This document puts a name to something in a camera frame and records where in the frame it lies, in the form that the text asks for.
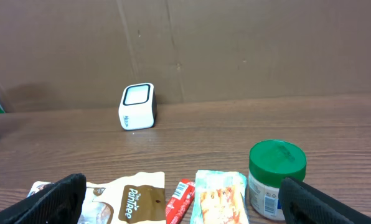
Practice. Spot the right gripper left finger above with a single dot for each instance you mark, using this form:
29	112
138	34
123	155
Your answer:
60	203

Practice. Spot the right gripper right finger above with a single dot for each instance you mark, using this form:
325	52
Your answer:
303	204

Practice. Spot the green lidded jar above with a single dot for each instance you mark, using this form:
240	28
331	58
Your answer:
270	161

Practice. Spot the beige snack pouch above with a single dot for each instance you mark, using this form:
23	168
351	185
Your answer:
139	198

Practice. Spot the teal orange snack packet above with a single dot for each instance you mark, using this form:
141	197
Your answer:
207	180

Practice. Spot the red snack bar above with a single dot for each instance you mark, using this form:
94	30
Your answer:
180	201

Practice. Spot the small orange snack packet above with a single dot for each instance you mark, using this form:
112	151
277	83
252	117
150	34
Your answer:
223	206

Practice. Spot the white barcode scanner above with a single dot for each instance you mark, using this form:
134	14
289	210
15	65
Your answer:
138	107

